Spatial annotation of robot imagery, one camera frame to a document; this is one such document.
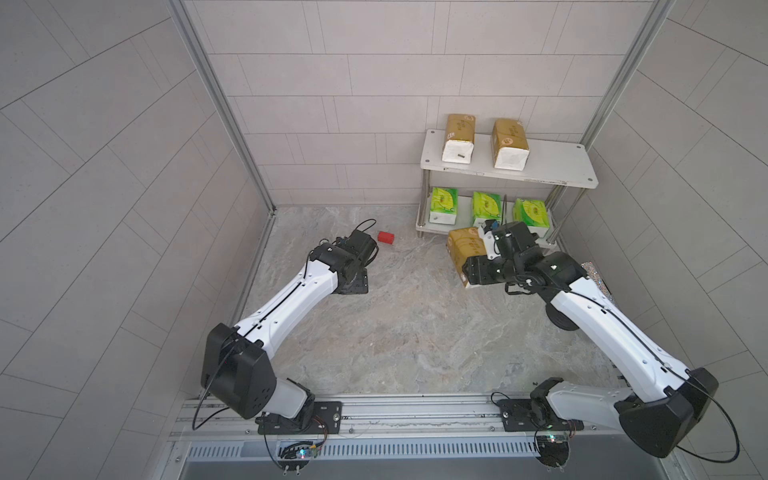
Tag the left circuit board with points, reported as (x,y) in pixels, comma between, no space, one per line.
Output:
(294,457)

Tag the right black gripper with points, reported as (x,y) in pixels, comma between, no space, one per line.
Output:
(477,264)

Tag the right circuit board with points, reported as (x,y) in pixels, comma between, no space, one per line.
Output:
(553,450)

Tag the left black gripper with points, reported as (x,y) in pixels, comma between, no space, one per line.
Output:
(360,284)

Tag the green tissue pack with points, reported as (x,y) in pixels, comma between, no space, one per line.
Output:
(486,206)
(534,214)
(443,206)

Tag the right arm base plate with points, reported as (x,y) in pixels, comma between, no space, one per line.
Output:
(528,415)

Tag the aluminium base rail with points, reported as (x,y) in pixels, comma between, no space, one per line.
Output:
(388,427)

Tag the small red block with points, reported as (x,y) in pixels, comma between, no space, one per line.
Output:
(386,237)

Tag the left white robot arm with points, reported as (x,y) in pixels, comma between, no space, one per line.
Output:
(237,368)

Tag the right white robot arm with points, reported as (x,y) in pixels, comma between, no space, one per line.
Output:
(662,401)

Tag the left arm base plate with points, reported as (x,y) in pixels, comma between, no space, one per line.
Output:
(324,417)

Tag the gold tissue pack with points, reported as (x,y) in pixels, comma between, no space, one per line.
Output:
(510,149)
(465,245)
(459,139)

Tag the circuit board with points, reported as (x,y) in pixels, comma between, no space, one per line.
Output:
(553,450)
(294,457)

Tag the white two-tier shelf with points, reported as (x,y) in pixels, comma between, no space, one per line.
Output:
(552,166)

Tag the glitter microphone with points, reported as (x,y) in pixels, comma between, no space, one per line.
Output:
(595,276)

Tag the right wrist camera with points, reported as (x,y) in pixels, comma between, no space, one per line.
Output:
(506,240)

